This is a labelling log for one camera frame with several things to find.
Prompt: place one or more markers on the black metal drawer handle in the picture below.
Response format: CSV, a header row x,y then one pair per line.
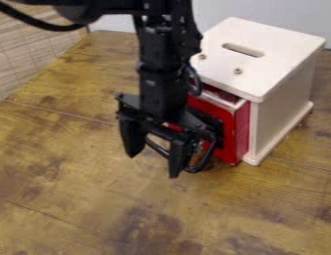
x,y
195,141

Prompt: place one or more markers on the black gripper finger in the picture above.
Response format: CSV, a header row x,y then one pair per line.
x,y
133,133
180,154

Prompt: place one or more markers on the woven mat at left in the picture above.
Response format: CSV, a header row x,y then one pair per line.
x,y
28,50

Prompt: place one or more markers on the white wooden box cabinet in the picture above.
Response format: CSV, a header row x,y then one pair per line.
x,y
264,64

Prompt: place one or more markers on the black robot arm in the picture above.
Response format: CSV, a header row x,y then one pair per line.
x,y
168,34

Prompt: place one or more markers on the red drawer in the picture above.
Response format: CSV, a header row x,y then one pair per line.
x,y
225,111

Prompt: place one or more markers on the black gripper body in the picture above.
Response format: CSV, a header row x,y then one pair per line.
x,y
159,106

